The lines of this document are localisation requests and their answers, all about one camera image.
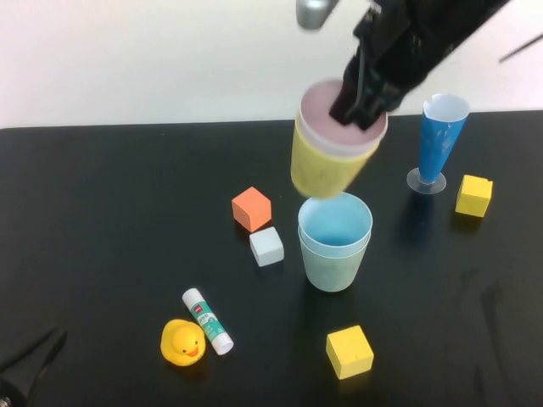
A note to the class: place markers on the orange foam cube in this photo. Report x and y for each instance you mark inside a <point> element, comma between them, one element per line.
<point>254,203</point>

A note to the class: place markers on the green plastic cup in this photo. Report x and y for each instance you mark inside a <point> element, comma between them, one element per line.
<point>331,273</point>

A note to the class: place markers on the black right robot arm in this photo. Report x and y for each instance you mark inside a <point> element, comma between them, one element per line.
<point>454,25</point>

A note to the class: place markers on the clear plastic cone stand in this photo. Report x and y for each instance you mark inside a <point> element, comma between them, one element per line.
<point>426,185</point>

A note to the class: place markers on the white green glue stick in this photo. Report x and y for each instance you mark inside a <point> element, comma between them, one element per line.
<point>208,322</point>

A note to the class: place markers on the blue cone glass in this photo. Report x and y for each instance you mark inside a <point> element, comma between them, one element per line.
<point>437,144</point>

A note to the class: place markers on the yellow plastic cup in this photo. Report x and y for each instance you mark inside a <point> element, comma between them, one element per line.
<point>322,174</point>

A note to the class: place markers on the light blue plastic cup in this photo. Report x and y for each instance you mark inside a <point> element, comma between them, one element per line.
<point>335,229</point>

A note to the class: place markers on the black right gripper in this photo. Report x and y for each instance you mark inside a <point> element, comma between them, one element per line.
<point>390,51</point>

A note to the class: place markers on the yellow rubber duck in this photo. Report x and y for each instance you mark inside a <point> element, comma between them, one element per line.
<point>182,341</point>

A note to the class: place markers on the pink plastic cup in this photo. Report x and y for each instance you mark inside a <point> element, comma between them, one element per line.
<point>318,118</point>

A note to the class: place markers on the grey foam cube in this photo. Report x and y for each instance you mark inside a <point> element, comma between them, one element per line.
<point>267,246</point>

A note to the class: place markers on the plain yellow foam cube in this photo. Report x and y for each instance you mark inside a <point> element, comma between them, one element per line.
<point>350,349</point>

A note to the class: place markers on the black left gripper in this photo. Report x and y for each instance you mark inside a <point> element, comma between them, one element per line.
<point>10,388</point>

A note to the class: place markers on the notched yellow foam cube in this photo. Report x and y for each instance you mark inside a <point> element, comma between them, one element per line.
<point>474,195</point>

